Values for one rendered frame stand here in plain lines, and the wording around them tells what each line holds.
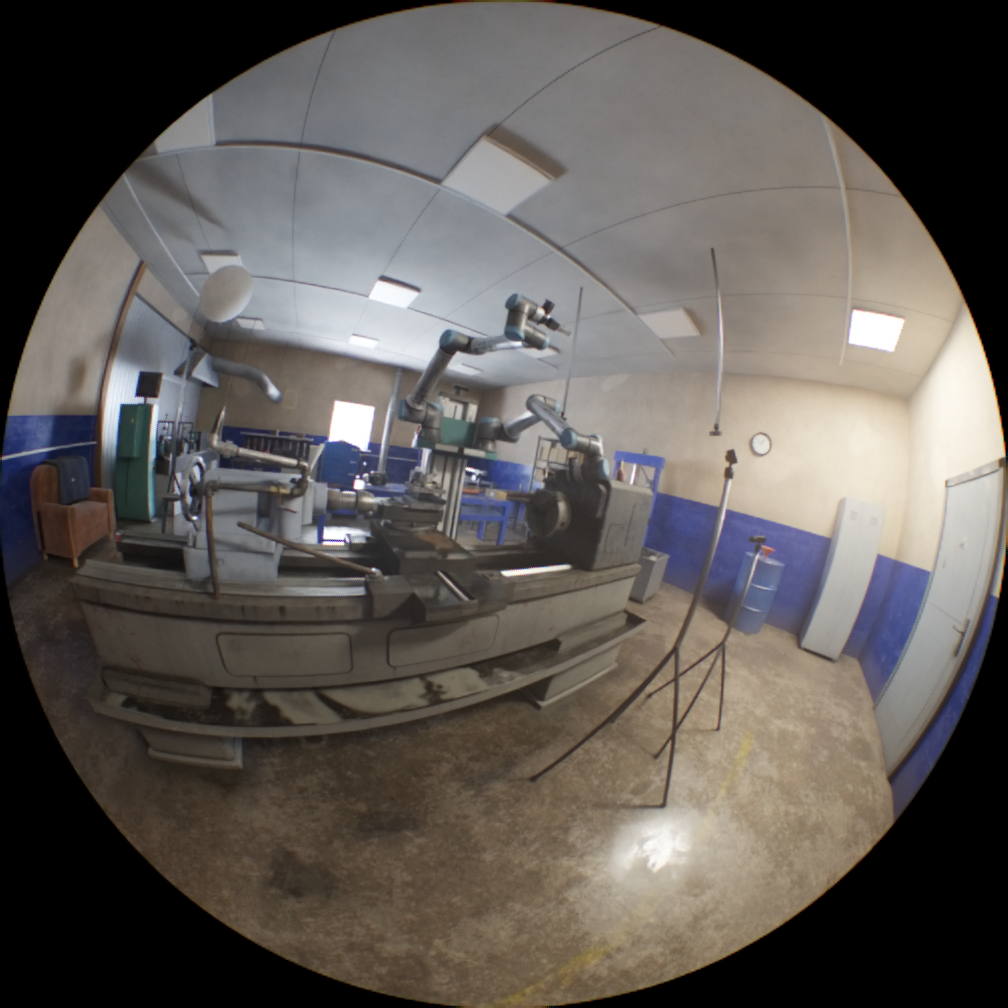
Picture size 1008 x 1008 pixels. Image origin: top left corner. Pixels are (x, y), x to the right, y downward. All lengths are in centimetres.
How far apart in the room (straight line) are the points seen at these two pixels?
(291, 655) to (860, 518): 468
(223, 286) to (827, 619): 777
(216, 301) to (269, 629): 383
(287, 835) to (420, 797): 58
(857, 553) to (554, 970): 413
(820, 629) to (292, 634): 453
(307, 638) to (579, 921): 138
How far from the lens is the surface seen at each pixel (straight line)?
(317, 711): 120
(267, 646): 107
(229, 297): 432
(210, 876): 150
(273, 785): 153
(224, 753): 155
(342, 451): 303
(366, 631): 105
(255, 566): 104
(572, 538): 168
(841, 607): 427
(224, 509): 108
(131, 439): 470
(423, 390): 197
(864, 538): 423
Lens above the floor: 132
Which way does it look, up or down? 8 degrees down
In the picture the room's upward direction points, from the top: 11 degrees clockwise
